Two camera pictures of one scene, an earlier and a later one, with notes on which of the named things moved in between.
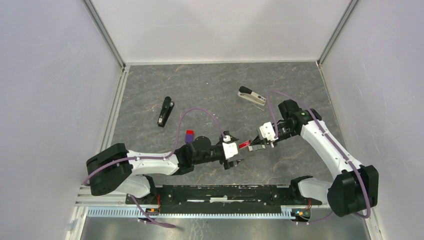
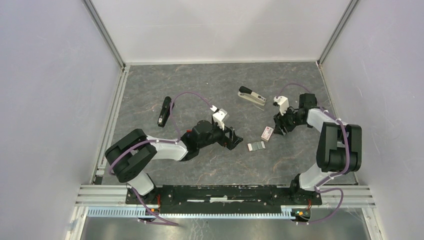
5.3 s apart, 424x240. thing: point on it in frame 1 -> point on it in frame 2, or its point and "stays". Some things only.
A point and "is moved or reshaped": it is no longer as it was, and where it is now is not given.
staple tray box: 256,147 stays
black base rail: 218,199 stays
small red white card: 244,144 is moved or reshaped
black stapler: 167,107 stays
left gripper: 227,164 -> 225,140
